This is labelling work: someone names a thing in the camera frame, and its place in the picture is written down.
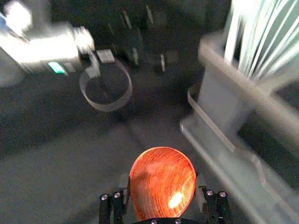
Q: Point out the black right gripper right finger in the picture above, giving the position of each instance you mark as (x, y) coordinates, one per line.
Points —
(213, 206)

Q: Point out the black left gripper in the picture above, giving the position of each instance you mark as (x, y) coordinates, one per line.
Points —
(121, 50)

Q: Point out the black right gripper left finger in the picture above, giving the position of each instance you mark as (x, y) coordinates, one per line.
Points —
(116, 205)

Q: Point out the brown wooden spoon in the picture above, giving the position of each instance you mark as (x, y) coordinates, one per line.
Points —
(163, 182)

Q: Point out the black rack with steel bars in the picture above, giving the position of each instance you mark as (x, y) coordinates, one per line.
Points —
(161, 35)

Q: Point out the black table cloth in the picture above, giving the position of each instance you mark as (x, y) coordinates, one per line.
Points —
(58, 144)

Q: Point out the clear plastic case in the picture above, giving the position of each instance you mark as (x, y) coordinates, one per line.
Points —
(222, 98)

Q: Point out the plain pale wall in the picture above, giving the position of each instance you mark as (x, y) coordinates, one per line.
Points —
(264, 35)

